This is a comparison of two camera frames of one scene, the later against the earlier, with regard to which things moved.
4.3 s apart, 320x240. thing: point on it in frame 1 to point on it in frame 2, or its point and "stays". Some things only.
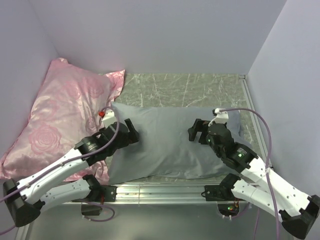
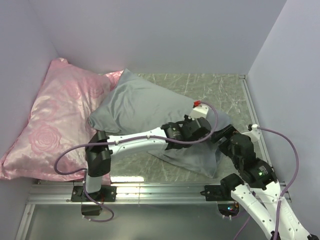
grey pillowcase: x=164 y=151 to x=132 y=103
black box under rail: x=90 y=210 stays
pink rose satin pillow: x=67 y=110 stays
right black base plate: x=218 y=193 stays
